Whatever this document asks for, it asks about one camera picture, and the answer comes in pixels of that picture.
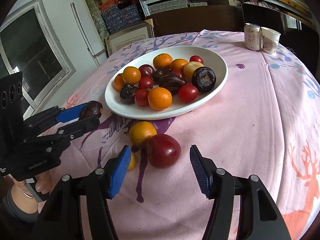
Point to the white beverage can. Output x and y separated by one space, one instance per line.
252 34

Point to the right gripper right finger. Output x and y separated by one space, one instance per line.
259 216

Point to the yellow orange fruit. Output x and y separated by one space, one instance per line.
131 75

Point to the white paper cup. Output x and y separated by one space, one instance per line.
270 40

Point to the large red plum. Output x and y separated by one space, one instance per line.
163 151

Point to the left hand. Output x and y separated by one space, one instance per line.
24 199

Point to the large front orange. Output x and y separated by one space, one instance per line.
141 132

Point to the framed picture beige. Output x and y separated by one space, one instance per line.
135 33

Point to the white oval plate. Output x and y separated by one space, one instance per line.
173 83

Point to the dark wooden cabinet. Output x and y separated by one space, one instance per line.
195 19

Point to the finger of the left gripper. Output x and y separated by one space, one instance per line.
70 113
67 132

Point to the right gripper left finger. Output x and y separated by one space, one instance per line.
60 217

